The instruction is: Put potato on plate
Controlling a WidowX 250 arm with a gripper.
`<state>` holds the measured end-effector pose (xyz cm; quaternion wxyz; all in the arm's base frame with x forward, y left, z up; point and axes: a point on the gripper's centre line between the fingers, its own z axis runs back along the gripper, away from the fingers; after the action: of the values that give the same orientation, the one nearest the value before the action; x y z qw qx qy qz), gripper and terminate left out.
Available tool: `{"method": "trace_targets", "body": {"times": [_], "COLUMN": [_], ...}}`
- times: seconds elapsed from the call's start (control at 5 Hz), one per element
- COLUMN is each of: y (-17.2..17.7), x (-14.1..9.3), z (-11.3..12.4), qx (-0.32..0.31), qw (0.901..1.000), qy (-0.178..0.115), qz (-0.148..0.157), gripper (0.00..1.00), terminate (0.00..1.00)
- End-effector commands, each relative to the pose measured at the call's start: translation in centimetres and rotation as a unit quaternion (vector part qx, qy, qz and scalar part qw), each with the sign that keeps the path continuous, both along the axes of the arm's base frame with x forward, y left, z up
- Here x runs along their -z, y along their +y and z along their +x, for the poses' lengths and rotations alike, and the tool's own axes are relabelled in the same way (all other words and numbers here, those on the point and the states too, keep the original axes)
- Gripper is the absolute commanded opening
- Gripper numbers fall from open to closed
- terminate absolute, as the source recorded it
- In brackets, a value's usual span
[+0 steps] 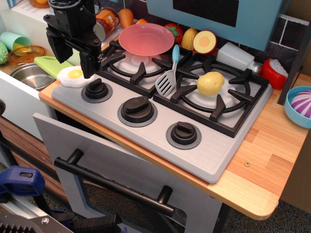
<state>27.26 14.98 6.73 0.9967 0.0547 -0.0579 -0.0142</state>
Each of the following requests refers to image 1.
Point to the blue clamp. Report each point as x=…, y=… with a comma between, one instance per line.
x=20, y=181

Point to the toy bean can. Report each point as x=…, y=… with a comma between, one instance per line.
x=106, y=22

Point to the toy fried egg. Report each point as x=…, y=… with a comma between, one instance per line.
x=73, y=77

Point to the grey oven door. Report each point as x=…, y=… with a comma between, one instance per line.
x=195, y=211

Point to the blue plastic bowl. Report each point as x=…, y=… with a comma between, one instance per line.
x=292, y=114

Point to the black middle stove knob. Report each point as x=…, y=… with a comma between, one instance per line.
x=137, y=112

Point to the mint green plastic cup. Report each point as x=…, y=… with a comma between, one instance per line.
x=13, y=41

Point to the yellow toy potato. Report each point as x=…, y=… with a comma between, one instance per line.
x=211, y=83

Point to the teal toy microwave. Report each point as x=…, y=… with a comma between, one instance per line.
x=247, y=22

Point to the black left stove knob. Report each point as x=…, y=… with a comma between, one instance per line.
x=97, y=91

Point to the black right stove knob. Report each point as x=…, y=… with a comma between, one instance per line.
x=183, y=135

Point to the purple white toy onion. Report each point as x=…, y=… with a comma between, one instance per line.
x=302, y=103

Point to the black stove knob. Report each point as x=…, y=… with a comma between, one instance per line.
x=97, y=91
x=137, y=112
x=183, y=135

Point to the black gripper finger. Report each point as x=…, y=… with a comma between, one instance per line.
x=90, y=63
x=61, y=50

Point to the black oven door handle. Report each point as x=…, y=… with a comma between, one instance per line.
x=160, y=204

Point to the grey spatula blue handle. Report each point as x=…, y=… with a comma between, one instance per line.
x=166, y=82

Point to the white toy salt shaker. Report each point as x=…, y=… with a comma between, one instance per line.
x=234, y=56

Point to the grey toy stove top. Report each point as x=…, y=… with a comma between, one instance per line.
x=198, y=126

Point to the green toy cabbage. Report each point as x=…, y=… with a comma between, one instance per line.
x=3, y=53

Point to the red toy strawberry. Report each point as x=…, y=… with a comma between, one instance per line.
x=176, y=30

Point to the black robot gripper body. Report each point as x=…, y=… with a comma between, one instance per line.
x=74, y=20

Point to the pink plastic plate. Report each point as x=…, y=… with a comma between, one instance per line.
x=146, y=39

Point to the black left burner grate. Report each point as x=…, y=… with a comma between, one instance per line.
x=134, y=72

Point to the yellow toy corn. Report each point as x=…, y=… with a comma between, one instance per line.
x=188, y=38

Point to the orange transparent lid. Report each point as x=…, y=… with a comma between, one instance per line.
x=26, y=54

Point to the halved toy peach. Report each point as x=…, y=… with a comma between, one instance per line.
x=205, y=42

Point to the steel pot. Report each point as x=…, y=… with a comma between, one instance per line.
x=32, y=75

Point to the green plastic cutting board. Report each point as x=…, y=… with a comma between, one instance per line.
x=51, y=65

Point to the orange toy carrot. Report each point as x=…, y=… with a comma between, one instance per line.
x=126, y=17

